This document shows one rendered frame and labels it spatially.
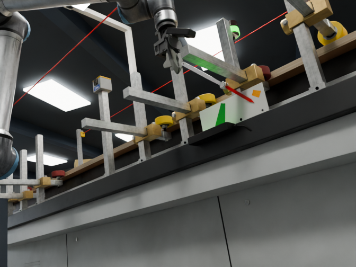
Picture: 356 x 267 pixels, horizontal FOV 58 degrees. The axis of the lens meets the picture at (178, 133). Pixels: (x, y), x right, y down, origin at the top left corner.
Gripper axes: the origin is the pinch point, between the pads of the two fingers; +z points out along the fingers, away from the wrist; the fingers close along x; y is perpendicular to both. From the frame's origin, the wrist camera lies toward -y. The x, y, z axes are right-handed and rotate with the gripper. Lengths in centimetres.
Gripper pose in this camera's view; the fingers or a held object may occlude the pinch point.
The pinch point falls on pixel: (178, 69)
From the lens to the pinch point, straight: 121.7
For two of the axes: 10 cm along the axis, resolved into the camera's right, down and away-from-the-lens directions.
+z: 1.5, 9.4, -3.0
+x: -6.8, -1.2, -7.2
